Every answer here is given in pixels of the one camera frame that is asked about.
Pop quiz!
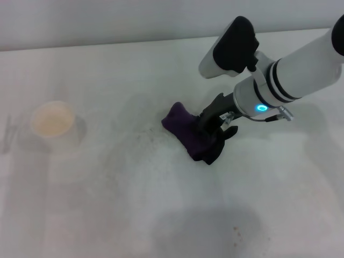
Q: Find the grey cable with metal plug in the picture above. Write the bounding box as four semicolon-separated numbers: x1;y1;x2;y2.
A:
219;106;295;127

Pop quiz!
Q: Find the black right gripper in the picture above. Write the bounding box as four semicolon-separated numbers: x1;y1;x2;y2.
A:
197;92;238;137

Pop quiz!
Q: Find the purple rag with black edge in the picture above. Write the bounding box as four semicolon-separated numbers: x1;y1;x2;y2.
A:
161;102;239;166

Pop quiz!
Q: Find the white and black right wrist camera box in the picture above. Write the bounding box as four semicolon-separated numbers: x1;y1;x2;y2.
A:
198;16;261;79

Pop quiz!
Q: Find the white paper cup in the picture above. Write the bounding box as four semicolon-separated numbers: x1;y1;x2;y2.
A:
30;100;76;139

